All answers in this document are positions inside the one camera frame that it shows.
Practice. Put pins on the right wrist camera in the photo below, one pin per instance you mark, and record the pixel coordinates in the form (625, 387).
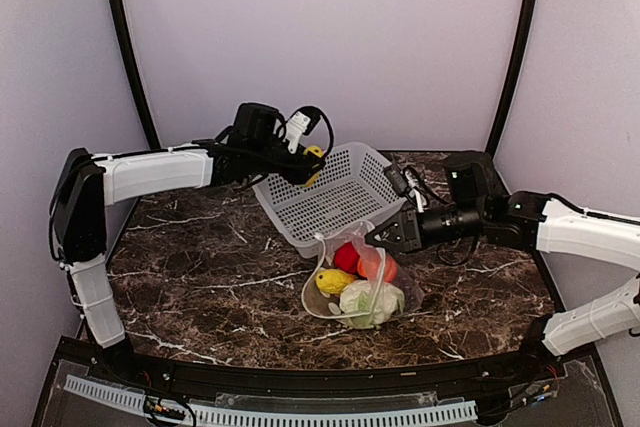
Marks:
(404, 187)

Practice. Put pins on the white fake cauliflower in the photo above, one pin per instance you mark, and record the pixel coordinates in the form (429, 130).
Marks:
(370, 310)

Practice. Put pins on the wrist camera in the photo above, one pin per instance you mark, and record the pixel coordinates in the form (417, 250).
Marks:
(404, 187)
(302, 123)

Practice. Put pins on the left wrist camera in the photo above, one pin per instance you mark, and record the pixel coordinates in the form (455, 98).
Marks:
(302, 123)

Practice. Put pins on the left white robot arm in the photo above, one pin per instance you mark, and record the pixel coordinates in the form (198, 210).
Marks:
(259, 143)

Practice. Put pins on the left black frame post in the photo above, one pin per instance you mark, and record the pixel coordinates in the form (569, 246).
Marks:
(129, 60)

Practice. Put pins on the clear zip top bag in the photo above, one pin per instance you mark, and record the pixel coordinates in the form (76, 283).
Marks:
(327, 307)

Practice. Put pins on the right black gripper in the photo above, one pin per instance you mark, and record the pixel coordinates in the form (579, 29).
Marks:
(409, 232)

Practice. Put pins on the right black frame post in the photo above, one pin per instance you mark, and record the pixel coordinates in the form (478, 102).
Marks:
(515, 63)

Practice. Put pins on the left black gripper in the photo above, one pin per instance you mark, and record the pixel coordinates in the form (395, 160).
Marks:
(302, 172)

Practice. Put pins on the white perforated plastic basket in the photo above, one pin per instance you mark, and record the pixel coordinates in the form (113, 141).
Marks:
(350, 188)

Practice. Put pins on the red fake food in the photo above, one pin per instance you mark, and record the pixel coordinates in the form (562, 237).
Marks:
(346, 258)

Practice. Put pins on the black front rail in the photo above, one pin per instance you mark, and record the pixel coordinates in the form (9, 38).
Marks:
(484, 376)

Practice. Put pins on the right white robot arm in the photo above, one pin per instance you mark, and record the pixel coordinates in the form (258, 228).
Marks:
(527, 221)

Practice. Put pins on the white slotted cable duct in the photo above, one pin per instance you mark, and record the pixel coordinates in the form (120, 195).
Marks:
(232, 410)

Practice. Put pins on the orange fake pumpkin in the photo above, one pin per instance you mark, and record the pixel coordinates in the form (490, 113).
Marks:
(369, 268)

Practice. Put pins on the black frame post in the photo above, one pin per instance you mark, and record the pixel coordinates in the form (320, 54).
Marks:
(129, 60)
(515, 63)

